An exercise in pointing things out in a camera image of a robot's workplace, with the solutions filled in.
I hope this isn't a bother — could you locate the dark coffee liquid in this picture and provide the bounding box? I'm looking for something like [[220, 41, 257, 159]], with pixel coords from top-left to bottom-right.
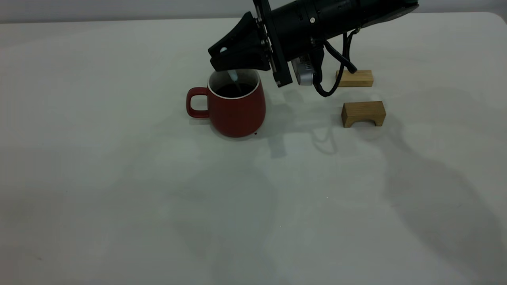
[[216, 83, 254, 98]]

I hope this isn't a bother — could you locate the arched wooden block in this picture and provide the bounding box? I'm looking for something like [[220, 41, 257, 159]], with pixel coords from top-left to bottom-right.
[[341, 101, 386, 128]]

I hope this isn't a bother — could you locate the red ceramic mug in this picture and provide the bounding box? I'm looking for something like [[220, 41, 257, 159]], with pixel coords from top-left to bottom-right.
[[186, 68, 266, 138]]

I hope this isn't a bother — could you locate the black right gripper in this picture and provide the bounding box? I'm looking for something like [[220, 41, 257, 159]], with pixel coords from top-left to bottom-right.
[[208, 0, 326, 88]]

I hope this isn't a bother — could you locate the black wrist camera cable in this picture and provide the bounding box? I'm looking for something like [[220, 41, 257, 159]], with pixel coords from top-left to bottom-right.
[[313, 27, 359, 98]]

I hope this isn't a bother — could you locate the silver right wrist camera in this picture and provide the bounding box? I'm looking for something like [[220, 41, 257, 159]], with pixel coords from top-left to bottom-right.
[[291, 53, 318, 86]]

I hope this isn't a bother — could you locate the spoon with pale blue handle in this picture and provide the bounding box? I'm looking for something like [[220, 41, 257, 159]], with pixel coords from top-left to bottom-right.
[[221, 47, 243, 93]]

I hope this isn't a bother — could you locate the rectangular wooden block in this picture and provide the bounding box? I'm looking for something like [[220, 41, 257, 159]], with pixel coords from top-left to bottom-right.
[[336, 70, 374, 87]]

